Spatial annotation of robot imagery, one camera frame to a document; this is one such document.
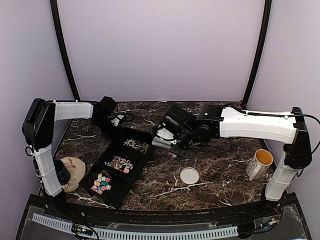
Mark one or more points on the white jar lid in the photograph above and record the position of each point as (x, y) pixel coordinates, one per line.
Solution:
(189, 175)

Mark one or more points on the pile of swirl lollipops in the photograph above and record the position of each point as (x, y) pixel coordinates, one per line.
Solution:
(121, 164)

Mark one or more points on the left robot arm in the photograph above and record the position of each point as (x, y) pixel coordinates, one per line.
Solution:
(38, 130)

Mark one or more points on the metal scoop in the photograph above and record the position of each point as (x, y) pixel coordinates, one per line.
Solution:
(161, 143)

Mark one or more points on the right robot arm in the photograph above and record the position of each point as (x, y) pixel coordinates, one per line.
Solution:
(214, 122)

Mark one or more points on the cream floral plate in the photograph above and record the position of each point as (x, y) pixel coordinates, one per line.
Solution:
(77, 169)

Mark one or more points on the pile of small stick candies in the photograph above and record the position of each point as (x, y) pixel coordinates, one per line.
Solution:
(141, 147)

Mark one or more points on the pile of star candies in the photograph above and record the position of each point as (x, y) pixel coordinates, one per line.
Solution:
(101, 184)

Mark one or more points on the left black frame post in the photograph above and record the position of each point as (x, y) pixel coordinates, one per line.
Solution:
(63, 49)

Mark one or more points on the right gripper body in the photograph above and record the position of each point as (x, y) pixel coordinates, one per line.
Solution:
(187, 141)

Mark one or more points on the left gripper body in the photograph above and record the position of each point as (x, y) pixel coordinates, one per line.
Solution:
(105, 126)

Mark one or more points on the right black frame post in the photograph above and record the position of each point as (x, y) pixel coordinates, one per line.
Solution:
(258, 53)

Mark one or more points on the black frame post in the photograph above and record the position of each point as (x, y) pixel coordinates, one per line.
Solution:
(63, 49)
(258, 53)

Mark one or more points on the black front rail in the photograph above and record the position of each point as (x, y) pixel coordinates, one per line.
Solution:
(91, 210)

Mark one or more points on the white mug yellow inside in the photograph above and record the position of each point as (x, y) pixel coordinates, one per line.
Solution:
(259, 164)

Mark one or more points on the black three-compartment candy tray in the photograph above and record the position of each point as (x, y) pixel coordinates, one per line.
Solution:
(121, 183)

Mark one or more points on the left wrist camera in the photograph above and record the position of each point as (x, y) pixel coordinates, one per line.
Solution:
(107, 105)

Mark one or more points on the dark blue mug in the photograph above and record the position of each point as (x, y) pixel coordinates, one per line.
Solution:
(62, 172)

